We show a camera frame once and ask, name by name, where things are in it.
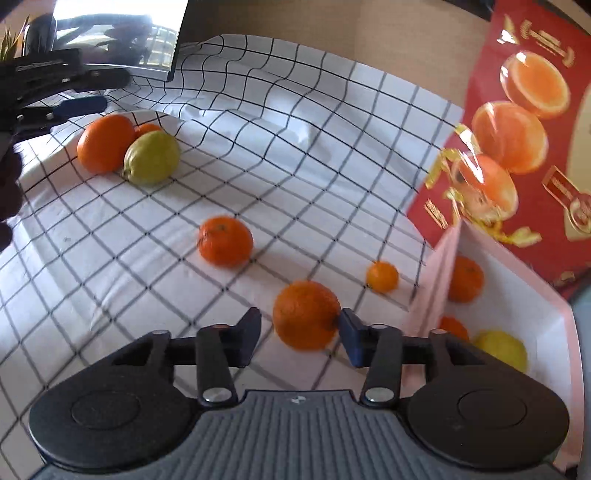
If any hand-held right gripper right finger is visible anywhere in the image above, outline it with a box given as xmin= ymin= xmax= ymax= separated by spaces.
xmin=339 ymin=308 xmax=488 ymax=408

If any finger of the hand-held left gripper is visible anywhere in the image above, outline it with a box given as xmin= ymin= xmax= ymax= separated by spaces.
xmin=14 ymin=96 xmax=108 ymax=138
xmin=76 ymin=68 xmax=131 ymax=92

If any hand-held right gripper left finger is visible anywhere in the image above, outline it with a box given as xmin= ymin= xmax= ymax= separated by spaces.
xmin=113 ymin=307 xmax=262 ymax=408

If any large orange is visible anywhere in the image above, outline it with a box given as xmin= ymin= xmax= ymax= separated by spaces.
xmin=76 ymin=114 xmax=137 ymax=175

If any orange with stem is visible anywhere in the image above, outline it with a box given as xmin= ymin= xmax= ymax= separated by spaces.
xmin=198 ymin=215 xmax=254 ymax=268

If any green pear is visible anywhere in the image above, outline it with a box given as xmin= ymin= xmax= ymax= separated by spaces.
xmin=473 ymin=330 xmax=528 ymax=376
xmin=122 ymin=130 xmax=181 ymax=186

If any pink cardboard box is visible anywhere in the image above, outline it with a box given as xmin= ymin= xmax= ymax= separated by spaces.
xmin=406 ymin=217 xmax=581 ymax=480

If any person's left hand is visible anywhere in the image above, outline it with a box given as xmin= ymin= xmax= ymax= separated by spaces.
xmin=0 ymin=134 xmax=23 ymax=252

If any green plant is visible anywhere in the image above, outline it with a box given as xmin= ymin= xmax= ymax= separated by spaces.
xmin=0 ymin=16 xmax=31 ymax=61

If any dark monitor screen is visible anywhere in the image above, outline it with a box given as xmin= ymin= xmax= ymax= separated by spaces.
xmin=51 ymin=0 xmax=191 ymax=83

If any white checked cloth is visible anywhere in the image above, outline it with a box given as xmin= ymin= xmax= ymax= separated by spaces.
xmin=0 ymin=34 xmax=465 ymax=462

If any red printed bag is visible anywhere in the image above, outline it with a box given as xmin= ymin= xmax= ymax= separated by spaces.
xmin=406 ymin=0 xmax=591 ymax=296

